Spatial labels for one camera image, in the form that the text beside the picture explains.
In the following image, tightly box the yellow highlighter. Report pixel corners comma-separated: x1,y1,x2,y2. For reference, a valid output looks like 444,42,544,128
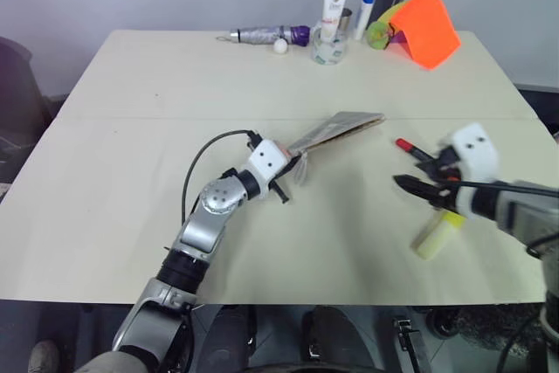
411,210,465,259

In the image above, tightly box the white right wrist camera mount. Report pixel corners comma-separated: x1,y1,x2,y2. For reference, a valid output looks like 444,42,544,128
438,123,501,183

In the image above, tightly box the white bottle blue cap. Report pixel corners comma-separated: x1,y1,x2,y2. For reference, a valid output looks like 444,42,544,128
352,0,378,41

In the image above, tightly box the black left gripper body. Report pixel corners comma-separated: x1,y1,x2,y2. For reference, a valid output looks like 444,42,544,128
266,162,292,206

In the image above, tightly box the red marker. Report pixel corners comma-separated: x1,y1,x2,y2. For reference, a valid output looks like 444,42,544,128
394,137,434,161

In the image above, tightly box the yellow curved toy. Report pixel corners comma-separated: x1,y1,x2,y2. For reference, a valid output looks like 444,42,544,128
376,2,408,25

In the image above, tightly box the metal cup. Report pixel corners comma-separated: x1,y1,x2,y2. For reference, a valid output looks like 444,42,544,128
337,6,355,34

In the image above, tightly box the dark chair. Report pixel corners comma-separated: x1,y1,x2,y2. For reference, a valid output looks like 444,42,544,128
0,35,67,184

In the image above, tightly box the grey shoe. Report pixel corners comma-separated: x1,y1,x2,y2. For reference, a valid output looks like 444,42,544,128
27,339,61,373

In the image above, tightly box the green ball toy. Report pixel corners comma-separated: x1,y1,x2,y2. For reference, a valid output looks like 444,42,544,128
365,20,395,51

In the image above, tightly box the white cream tube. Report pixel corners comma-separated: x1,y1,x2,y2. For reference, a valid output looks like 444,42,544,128
319,0,351,41

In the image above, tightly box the black caster wheel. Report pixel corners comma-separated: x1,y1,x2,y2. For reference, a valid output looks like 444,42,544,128
424,306,460,340

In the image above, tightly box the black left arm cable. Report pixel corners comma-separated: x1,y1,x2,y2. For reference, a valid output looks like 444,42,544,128
180,128,259,226

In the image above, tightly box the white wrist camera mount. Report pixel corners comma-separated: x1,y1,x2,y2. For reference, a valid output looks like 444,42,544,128
438,123,501,183
243,138,294,193

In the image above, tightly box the dark rounded shape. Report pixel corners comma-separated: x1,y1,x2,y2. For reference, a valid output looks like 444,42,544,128
201,304,259,373

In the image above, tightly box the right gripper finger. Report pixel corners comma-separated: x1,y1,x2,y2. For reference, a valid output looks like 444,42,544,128
413,150,451,175
392,174,438,202

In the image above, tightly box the orange folded card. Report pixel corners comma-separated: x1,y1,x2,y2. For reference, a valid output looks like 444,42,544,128
388,0,463,72

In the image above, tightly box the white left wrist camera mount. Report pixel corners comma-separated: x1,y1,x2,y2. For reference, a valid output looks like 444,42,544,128
243,138,294,193

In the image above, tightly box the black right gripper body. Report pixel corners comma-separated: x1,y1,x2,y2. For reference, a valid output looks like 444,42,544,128
428,147,465,213

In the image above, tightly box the folded silver purple umbrella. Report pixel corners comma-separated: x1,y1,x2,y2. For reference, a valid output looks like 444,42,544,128
216,24,313,47

